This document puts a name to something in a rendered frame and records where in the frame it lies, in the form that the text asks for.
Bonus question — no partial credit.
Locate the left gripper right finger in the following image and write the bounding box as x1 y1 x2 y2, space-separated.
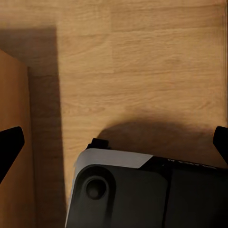
213 126 228 164

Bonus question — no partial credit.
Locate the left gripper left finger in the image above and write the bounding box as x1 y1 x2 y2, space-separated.
0 126 25 183

